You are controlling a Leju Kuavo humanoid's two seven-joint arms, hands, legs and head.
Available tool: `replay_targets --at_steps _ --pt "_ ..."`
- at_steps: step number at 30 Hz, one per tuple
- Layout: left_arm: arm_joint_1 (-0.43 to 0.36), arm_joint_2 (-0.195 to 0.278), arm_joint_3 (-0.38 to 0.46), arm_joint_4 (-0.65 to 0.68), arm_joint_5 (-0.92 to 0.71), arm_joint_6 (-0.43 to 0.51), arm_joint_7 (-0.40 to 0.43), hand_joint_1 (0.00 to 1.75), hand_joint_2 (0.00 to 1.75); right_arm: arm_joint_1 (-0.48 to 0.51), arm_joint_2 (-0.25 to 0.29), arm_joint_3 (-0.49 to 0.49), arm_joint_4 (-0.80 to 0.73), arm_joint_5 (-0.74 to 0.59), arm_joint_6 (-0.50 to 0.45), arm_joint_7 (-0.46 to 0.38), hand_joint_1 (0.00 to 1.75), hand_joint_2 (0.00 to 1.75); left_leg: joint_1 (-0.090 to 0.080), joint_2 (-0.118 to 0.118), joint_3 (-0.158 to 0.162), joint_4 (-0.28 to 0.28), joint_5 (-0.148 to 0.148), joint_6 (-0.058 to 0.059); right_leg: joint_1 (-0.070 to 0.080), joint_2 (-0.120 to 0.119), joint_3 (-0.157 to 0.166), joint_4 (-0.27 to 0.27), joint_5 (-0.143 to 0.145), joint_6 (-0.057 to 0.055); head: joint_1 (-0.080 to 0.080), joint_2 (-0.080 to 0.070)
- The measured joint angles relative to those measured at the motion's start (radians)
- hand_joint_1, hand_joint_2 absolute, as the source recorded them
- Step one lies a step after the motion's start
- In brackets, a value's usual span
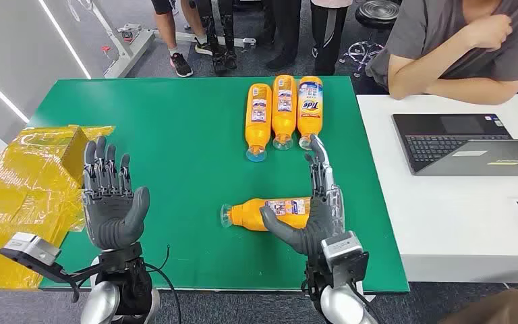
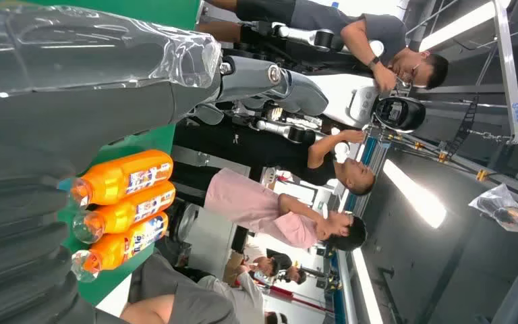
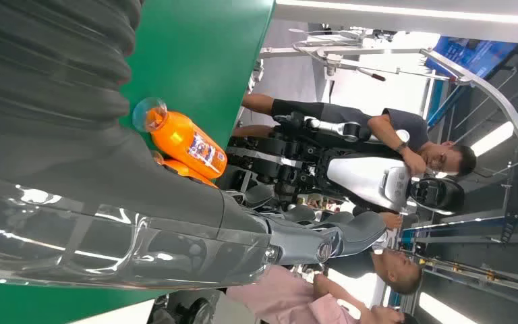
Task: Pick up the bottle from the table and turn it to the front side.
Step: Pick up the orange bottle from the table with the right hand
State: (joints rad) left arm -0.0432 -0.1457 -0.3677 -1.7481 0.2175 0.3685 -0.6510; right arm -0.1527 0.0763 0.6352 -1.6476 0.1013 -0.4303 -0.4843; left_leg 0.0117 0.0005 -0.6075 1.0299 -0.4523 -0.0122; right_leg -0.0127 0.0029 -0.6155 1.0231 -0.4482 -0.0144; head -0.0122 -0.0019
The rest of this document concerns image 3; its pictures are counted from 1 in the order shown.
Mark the green table mat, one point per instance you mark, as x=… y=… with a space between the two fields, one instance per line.
x=196 y=53

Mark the black white humanoid robot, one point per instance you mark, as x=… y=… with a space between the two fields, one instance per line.
x=361 y=179

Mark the orange detergent bottle bluish cap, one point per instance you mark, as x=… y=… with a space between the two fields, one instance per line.
x=178 y=138

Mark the ceiling light panel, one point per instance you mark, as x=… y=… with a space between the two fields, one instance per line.
x=442 y=311
x=491 y=138

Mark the orange detergent bottle clear cap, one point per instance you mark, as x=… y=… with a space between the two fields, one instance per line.
x=187 y=172

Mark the person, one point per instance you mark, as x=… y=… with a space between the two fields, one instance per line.
x=397 y=123
x=397 y=273
x=277 y=299

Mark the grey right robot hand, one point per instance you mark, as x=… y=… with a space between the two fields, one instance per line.
x=107 y=214

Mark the blue display screen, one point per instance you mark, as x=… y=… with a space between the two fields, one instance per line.
x=473 y=53

